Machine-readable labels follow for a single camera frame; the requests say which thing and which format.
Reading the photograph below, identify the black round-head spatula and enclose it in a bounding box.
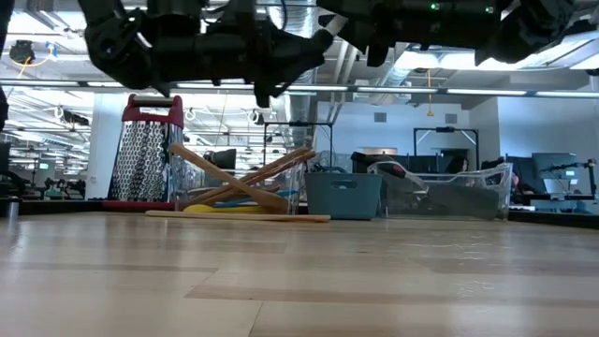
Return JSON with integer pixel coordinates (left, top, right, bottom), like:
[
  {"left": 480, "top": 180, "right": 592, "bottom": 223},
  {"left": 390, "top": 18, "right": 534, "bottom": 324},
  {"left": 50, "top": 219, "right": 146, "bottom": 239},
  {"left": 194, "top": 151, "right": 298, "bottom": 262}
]
[{"left": 350, "top": 151, "right": 430, "bottom": 193}]

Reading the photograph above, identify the black metal rack frame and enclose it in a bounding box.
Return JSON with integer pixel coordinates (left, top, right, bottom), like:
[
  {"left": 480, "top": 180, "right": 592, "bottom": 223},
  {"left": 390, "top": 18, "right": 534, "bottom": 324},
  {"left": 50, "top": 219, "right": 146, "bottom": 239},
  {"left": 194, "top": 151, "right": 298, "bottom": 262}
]
[{"left": 413, "top": 125, "right": 480, "bottom": 165}]

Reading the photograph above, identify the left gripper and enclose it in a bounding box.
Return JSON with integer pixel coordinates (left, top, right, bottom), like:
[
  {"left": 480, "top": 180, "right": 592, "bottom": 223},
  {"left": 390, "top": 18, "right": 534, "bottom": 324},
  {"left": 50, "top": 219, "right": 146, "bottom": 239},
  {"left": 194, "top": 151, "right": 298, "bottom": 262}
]
[{"left": 205, "top": 0, "right": 336, "bottom": 110}]

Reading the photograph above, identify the silver ventilation duct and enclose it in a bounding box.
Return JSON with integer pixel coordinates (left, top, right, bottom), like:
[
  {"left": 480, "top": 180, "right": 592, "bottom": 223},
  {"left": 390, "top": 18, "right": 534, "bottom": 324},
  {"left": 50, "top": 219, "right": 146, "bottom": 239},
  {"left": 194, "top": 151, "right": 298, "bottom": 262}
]
[{"left": 270, "top": 0, "right": 329, "bottom": 158}]

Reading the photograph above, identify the wooden slotted spoon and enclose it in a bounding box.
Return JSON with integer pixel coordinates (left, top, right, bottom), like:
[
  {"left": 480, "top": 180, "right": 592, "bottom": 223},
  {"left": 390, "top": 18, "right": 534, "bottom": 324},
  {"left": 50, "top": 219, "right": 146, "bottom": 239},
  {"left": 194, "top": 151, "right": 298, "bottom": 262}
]
[{"left": 144, "top": 210, "right": 332, "bottom": 224}]

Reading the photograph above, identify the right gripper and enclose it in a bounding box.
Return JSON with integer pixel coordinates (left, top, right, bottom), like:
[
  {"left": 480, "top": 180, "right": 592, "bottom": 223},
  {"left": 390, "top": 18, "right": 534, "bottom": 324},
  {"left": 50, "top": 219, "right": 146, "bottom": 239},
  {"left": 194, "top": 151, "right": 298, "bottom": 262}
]
[{"left": 316, "top": 0, "right": 500, "bottom": 68}]

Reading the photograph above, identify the clear plastic bin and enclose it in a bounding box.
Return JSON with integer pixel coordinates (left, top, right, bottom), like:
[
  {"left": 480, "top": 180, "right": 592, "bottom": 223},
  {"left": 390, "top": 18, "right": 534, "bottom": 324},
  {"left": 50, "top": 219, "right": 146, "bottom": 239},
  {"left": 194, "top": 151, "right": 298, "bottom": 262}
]
[
  {"left": 367, "top": 161, "right": 515, "bottom": 222},
  {"left": 175, "top": 149, "right": 308, "bottom": 216}
]

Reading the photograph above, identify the black ceiling device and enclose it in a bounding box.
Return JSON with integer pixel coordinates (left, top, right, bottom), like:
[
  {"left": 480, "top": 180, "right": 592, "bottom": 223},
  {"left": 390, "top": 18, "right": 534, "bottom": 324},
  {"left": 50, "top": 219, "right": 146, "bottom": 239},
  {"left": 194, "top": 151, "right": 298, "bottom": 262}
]
[{"left": 8, "top": 39, "right": 37, "bottom": 66}]

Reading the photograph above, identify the person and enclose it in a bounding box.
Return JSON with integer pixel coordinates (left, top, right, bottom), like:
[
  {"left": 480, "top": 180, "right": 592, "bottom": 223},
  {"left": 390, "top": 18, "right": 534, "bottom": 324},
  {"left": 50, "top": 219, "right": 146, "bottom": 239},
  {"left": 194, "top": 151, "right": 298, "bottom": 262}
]
[
  {"left": 509, "top": 170, "right": 537, "bottom": 196},
  {"left": 448, "top": 154, "right": 472, "bottom": 175}
]

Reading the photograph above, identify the dark background monitor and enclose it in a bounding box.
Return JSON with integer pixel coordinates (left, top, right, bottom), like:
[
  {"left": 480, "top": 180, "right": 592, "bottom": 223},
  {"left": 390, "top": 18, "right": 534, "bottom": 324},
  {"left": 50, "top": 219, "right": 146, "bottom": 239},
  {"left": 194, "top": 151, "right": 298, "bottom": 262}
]
[
  {"left": 531, "top": 152, "right": 579, "bottom": 196},
  {"left": 203, "top": 148, "right": 238, "bottom": 172}
]

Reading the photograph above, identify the yellow hanging cord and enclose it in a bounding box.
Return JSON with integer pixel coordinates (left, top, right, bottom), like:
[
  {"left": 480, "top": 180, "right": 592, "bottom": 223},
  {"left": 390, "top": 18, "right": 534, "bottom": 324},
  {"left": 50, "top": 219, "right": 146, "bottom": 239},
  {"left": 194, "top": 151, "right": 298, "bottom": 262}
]
[{"left": 425, "top": 68, "right": 435, "bottom": 118}]

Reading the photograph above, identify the wooden spork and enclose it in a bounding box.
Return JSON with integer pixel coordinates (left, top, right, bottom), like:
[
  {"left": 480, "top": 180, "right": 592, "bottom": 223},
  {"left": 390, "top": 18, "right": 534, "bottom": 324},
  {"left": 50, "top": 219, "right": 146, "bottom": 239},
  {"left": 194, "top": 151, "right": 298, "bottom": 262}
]
[{"left": 168, "top": 142, "right": 290, "bottom": 214}]

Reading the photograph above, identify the black rectangular-head spatula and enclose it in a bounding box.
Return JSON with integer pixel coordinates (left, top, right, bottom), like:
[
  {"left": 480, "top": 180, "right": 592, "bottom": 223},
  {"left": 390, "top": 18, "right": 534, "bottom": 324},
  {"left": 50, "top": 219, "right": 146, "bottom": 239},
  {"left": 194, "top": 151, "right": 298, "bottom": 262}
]
[{"left": 428, "top": 183, "right": 501, "bottom": 221}]

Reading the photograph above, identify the teal plastic bin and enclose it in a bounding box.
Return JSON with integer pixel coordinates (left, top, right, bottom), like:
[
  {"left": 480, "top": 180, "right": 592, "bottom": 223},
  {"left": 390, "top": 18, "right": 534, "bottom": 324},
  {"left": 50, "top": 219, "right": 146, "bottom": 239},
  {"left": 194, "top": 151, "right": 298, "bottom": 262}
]
[{"left": 303, "top": 171, "right": 385, "bottom": 221}]

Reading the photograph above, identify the yellow silicone spoon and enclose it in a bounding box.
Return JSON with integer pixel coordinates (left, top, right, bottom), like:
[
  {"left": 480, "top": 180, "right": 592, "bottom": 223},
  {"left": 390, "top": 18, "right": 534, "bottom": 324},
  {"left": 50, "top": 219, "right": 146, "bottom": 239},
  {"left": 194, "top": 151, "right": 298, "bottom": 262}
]
[{"left": 183, "top": 203, "right": 269, "bottom": 215}]

